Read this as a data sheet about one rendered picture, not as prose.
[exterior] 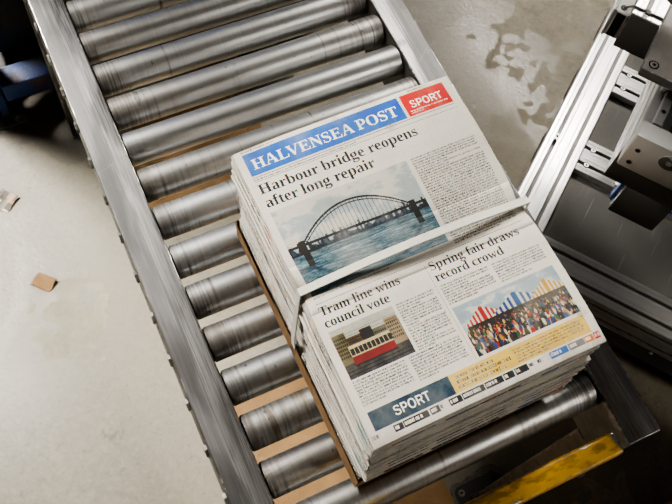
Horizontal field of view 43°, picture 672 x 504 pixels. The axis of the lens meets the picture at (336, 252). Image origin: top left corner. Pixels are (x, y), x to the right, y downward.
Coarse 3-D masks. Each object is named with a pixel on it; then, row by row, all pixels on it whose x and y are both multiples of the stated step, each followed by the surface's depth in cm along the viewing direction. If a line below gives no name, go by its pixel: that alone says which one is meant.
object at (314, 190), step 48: (432, 96) 103; (288, 144) 99; (336, 144) 99; (384, 144) 100; (432, 144) 100; (480, 144) 101; (240, 192) 101; (288, 192) 96; (336, 192) 97; (384, 192) 97; (432, 192) 98; (288, 240) 94; (336, 240) 95
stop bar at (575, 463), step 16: (592, 448) 109; (608, 448) 109; (544, 464) 108; (560, 464) 108; (576, 464) 108; (592, 464) 108; (512, 480) 106; (528, 480) 106; (544, 480) 107; (560, 480) 107; (480, 496) 105; (496, 496) 105; (512, 496) 105; (528, 496) 106
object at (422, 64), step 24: (384, 0) 138; (384, 24) 136; (408, 24) 137; (408, 48) 135; (408, 72) 134; (432, 72) 133; (600, 360) 116; (600, 384) 114; (624, 384) 115; (600, 408) 115; (624, 408) 113; (600, 432) 118; (624, 432) 112; (648, 432) 112
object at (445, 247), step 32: (480, 192) 99; (512, 192) 99; (416, 224) 96; (480, 224) 97; (512, 224) 97; (320, 256) 94; (352, 256) 94; (416, 256) 95; (448, 256) 95; (288, 288) 97; (320, 288) 92; (352, 288) 92; (288, 320) 108
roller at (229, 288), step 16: (224, 272) 117; (240, 272) 117; (192, 288) 115; (208, 288) 115; (224, 288) 116; (240, 288) 116; (256, 288) 117; (192, 304) 115; (208, 304) 115; (224, 304) 116
